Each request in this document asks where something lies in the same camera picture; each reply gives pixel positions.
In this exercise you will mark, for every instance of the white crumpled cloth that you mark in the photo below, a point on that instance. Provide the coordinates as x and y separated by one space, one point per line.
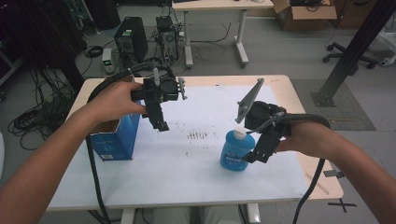
174 216

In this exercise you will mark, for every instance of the black metal stand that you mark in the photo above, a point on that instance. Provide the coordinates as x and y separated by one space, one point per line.
351 53

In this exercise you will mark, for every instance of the open brown cardboard box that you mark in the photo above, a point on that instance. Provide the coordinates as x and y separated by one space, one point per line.
308 15

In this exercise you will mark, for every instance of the black office chair base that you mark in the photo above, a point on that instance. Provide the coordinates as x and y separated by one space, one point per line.
345 56

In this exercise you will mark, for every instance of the small white power supply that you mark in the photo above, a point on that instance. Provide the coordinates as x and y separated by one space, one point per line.
107 60

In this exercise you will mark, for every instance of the grey tape piece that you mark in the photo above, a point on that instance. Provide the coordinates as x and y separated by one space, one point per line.
333 173

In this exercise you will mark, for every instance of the white desk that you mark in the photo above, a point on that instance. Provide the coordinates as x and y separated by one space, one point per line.
218 4

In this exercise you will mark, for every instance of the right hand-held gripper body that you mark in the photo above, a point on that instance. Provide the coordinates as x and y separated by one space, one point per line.
264 116

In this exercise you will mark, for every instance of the blue cardboard box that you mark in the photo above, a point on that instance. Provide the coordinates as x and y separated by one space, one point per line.
120 140

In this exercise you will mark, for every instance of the blue bottle with white cap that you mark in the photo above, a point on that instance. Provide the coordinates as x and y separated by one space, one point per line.
235 149

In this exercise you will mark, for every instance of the person's left hand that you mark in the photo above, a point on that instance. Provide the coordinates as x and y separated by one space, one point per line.
115 101

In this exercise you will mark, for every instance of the person's right hand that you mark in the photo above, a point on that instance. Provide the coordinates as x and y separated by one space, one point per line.
308 138

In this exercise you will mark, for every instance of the open-sided computer tower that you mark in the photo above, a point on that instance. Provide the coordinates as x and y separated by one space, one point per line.
168 39

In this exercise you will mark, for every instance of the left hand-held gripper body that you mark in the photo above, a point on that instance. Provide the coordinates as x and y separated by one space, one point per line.
168 88

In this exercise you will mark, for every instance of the grey floor mat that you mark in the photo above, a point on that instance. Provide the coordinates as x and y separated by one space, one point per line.
348 115

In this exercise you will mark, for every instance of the black computer tower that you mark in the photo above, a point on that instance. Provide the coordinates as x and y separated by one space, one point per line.
132 39

